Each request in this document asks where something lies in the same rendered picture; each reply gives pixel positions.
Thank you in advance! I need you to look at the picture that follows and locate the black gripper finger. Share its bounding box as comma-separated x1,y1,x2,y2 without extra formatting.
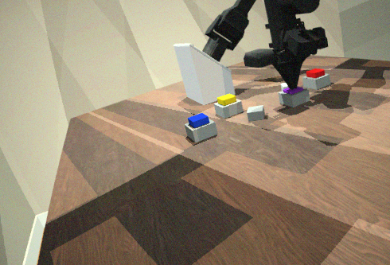
289,55,310,88
273,59,294,90

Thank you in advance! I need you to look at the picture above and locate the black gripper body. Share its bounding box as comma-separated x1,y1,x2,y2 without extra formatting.
244,14,301,68

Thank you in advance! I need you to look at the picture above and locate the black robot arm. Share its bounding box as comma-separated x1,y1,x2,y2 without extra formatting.
202,0,326,62

